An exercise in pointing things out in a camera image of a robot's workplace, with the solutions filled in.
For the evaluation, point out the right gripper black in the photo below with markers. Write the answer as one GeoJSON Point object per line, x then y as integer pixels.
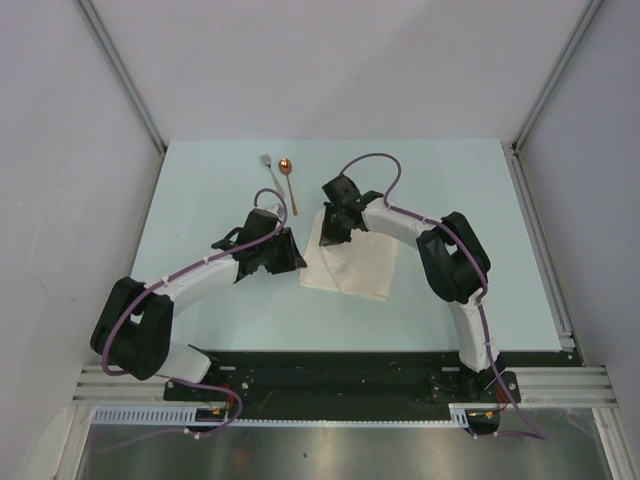
{"type": "Point", "coordinates": [328, 236]}

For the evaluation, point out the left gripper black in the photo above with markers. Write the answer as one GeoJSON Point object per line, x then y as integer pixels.
{"type": "Point", "coordinates": [291, 259]}

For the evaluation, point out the white cloth napkin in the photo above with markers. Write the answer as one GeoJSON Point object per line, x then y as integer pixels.
{"type": "Point", "coordinates": [364, 266]}

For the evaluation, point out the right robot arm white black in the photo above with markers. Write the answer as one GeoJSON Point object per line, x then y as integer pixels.
{"type": "Point", "coordinates": [456, 265]}

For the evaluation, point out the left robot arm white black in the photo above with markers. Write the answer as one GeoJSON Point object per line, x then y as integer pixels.
{"type": "Point", "coordinates": [133, 332]}

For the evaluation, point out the copper spoon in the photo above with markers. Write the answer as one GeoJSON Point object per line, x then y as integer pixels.
{"type": "Point", "coordinates": [286, 167]}

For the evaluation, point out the silver fork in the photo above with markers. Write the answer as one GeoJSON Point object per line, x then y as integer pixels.
{"type": "Point", "coordinates": [267, 162]}

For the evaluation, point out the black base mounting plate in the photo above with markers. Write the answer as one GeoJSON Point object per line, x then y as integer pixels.
{"type": "Point", "coordinates": [433, 376]}

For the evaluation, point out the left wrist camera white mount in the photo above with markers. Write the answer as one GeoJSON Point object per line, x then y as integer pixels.
{"type": "Point", "coordinates": [275, 209]}

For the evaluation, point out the right aluminium frame post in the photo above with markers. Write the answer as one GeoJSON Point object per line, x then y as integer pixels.
{"type": "Point", "coordinates": [560, 67]}

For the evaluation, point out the aluminium frame post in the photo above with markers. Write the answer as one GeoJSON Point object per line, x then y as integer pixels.
{"type": "Point", "coordinates": [560, 67]}
{"type": "Point", "coordinates": [110, 52]}

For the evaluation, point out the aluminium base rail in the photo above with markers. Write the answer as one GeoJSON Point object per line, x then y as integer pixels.
{"type": "Point", "coordinates": [554, 386]}

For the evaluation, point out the left aluminium frame post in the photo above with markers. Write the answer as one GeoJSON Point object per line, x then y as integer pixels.
{"type": "Point", "coordinates": [110, 52]}

